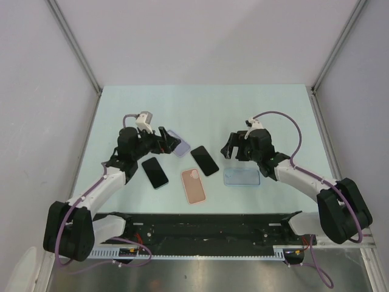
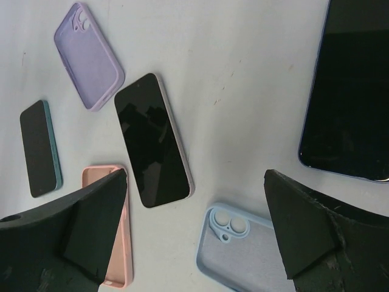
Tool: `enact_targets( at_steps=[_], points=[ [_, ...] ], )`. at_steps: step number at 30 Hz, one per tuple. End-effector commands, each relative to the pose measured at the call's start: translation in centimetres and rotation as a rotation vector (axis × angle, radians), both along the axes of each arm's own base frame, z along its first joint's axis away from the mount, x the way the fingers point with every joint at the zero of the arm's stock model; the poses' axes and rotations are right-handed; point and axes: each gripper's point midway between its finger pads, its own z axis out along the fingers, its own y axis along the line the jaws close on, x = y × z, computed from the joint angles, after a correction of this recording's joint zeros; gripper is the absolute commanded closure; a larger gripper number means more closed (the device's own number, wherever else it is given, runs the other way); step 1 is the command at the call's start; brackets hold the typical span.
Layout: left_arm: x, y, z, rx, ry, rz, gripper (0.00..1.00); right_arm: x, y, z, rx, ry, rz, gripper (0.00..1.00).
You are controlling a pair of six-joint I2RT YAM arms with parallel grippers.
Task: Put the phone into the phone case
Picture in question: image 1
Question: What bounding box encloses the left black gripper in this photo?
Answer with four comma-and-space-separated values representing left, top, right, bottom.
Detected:
132, 126, 181, 160

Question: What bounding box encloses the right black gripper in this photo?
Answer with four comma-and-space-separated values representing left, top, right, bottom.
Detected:
221, 132, 261, 162

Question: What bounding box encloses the black phone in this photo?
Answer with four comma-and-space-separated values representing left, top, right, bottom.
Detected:
190, 146, 219, 177
142, 158, 169, 189

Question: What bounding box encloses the blue phone case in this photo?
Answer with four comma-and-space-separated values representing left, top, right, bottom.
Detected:
224, 169, 260, 187

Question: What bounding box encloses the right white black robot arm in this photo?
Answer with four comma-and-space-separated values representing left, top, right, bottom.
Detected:
221, 129, 373, 244

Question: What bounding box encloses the purple phone case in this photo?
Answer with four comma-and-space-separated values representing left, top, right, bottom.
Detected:
167, 130, 191, 158

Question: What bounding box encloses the pink phone case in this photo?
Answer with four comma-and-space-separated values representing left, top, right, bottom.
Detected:
181, 169, 206, 204

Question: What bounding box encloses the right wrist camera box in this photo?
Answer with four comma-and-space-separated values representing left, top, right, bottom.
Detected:
245, 117, 264, 137

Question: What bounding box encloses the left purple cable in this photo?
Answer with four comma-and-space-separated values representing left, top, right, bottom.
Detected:
54, 114, 153, 276

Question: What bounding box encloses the white slotted cable duct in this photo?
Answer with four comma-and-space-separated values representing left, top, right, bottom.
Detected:
88, 247, 303, 261

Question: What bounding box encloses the left aluminium frame post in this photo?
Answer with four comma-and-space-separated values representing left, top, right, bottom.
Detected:
45, 0, 102, 96

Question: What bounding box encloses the aluminium frame post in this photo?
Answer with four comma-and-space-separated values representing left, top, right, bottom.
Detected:
45, 0, 102, 96
310, 0, 370, 94

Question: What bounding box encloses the right aluminium frame post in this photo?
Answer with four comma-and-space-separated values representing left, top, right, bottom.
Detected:
310, 0, 370, 94

